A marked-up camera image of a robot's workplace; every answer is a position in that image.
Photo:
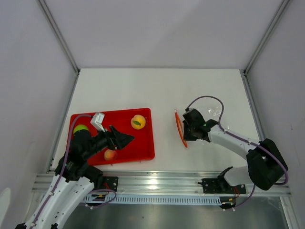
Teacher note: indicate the green apple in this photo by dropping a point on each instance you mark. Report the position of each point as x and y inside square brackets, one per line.
[80, 128]

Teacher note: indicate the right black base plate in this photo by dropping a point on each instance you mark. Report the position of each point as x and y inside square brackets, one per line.
[220, 186]

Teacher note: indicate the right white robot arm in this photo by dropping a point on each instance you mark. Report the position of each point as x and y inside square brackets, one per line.
[265, 165]

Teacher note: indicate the right aluminium frame post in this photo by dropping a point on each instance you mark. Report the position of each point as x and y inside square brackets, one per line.
[270, 29]

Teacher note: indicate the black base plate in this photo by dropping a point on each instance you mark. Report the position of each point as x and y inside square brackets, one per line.
[110, 183]
[220, 186]

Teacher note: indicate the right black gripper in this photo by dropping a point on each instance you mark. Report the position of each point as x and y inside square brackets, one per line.
[187, 136]

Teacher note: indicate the red plastic tray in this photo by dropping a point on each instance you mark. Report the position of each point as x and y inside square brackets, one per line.
[140, 149]

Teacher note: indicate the small orange peach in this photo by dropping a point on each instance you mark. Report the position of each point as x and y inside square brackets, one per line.
[110, 155]

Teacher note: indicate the orange peach with leaf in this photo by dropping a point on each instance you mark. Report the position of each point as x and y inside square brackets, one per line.
[138, 122]

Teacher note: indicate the left aluminium frame post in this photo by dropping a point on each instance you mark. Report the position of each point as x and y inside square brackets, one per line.
[58, 34]

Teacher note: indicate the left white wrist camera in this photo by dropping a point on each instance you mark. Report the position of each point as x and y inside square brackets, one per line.
[96, 121]

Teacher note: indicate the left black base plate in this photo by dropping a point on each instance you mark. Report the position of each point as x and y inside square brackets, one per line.
[110, 183]

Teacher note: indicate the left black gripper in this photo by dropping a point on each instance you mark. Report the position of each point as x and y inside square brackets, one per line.
[115, 139]

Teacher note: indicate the white slotted cable duct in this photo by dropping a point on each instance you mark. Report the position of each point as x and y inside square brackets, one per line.
[167, 200]

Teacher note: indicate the clear zip bag orange zipper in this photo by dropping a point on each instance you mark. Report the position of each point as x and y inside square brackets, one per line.
[181, 128]

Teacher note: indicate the aluminium front rail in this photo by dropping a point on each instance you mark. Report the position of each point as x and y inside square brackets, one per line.
[160, 183]

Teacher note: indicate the aluminium frame post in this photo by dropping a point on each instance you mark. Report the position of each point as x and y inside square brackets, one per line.
[270, 29]
[58, 34]

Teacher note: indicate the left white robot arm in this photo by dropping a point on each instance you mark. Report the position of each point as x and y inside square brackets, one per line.
[74, 178]

